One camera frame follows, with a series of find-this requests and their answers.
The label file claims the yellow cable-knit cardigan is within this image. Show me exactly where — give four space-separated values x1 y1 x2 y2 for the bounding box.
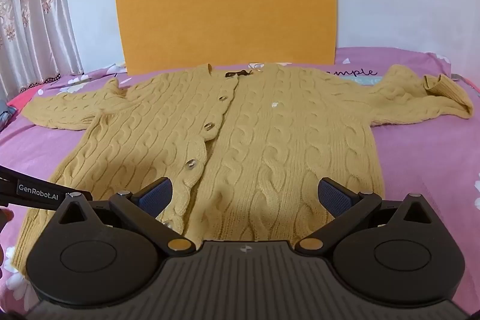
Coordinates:
10 63 475 274

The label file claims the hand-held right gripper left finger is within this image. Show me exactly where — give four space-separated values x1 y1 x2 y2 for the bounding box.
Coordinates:
50 177 197 256

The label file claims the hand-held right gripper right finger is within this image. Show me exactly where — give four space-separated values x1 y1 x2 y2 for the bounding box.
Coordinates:
295 177 433 256

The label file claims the pink printed bed sheet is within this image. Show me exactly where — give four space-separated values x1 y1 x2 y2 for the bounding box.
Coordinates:
0 46 480 313

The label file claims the person's left hand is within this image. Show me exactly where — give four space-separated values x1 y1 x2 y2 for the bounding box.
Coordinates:
0 208 15 235

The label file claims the grey object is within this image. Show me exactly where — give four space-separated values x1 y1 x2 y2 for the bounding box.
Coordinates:
0 98 18 132

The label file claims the patterned sheer curtain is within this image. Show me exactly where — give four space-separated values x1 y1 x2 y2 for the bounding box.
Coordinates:
0 0 82 96

